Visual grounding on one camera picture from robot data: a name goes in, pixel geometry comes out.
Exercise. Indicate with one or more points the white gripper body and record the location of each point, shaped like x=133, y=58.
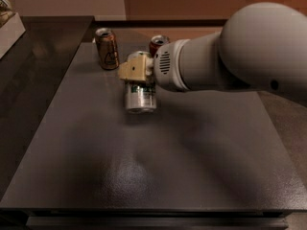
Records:
x=166, y=67

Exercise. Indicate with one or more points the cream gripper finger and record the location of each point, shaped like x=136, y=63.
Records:
x=139, y=68

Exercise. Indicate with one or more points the white green 7up can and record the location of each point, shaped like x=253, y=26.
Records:
x=140, y=96

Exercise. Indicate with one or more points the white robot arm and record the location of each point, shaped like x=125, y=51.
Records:
x=262, y=46

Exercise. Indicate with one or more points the red Coca-Cola can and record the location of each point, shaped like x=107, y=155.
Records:
x=156, y=42

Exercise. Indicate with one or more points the gold brown soda can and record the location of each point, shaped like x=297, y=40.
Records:
x=106, y=44

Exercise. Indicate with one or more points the dark side counter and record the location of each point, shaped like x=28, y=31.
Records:
x=30, y=74

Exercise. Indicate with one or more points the white box on counter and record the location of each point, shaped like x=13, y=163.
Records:
x=11, y=26

